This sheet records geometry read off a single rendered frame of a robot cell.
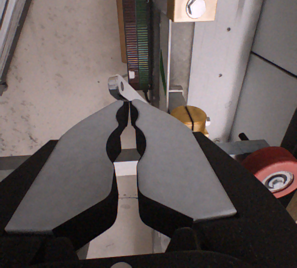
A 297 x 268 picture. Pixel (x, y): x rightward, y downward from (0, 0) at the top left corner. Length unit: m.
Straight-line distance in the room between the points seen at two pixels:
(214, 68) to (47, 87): 0.96
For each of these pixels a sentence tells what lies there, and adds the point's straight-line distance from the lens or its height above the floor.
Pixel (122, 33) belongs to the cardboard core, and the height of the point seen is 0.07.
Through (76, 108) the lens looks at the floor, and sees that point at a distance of 1.30.
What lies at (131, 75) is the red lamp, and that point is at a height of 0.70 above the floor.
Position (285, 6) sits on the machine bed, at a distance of 0.48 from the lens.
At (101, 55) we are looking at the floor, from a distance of 1.14.
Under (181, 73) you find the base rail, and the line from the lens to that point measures 0.43.
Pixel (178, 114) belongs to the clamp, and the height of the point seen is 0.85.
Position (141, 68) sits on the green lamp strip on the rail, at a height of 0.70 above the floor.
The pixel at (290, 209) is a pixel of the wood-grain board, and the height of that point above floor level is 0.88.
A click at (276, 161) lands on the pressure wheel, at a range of 0.33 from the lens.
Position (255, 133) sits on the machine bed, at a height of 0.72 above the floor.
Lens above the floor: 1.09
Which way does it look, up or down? 57 degrees down
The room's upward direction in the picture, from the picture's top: 172 degrees clockwise
